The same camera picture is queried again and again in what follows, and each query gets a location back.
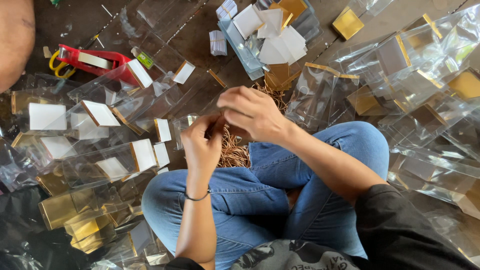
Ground heap of white-based clear bags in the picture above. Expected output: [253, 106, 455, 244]
[0, 22, 229, 270]

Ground yellow handled scissors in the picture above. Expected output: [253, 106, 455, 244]
[48, 50, 78, 80]

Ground red tape dispenser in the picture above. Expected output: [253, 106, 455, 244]
[56, 44, 151, 88]

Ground person's right hand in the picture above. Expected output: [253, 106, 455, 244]
[217, 85, 297, 145]

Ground gold square card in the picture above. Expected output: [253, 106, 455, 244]
[332, 7, 365, 41]

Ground small green label packet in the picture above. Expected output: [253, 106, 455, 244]
[130, 46, 155, 70]

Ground pile of gold twist ties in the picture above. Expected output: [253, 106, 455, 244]
[217, 80, 290, 169]

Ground bundle of white paper tags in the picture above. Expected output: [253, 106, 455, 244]
[216, 0, 238, 20]
[209, 30, 228, 57]

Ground heap of gold-based clear bags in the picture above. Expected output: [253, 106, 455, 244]
[287, 0, 480, 265]

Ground person's left hand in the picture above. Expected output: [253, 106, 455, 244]
[181, 114, 226, 178]

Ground stack of flat clear sleeves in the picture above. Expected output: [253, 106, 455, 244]
[218, 19, 265, 81]

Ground thin black bracelet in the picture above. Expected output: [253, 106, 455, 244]
[184, 187, 212, 202]

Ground pile of white square cards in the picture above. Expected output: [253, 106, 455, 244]
[232, 4, 308, 65]

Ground person's black printed shirt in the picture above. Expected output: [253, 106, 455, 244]
[164, 184, 480, 270]

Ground stack of gold square cards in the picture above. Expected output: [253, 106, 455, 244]
[264, 62, 302, 91]

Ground person's blue jeans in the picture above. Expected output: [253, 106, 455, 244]
[141, 121, 391, 270]

